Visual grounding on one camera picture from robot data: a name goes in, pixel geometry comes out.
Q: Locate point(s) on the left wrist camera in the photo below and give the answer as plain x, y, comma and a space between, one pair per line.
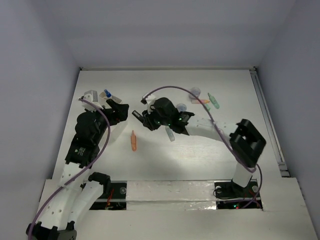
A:
90, 96

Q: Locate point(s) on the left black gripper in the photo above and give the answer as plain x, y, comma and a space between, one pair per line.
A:
119, 110

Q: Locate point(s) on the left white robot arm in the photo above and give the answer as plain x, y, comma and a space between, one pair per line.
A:
78, 188

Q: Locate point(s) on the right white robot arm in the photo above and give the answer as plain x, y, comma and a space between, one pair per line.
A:
243, 139

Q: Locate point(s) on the light green highlighter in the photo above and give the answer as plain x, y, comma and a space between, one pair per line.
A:
170, 133

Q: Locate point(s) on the paperclip jar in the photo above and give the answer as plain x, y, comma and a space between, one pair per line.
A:
195, 91
181, 107

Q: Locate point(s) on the green marker cap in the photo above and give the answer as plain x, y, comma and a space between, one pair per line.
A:
207, 107

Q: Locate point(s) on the purple black highlighter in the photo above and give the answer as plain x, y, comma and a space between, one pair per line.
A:
138, 116

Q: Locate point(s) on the dark green marker pen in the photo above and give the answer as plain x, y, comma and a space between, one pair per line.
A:
213, 100

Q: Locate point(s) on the clear blue spray bottle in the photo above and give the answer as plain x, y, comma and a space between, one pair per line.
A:
107, 93

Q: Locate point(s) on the orange highlighter pen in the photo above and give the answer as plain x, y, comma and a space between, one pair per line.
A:
133, 139

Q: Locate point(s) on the white perforated organizer box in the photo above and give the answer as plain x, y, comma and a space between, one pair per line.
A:
115, 130

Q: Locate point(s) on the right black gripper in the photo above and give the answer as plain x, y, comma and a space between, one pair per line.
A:
148, 120

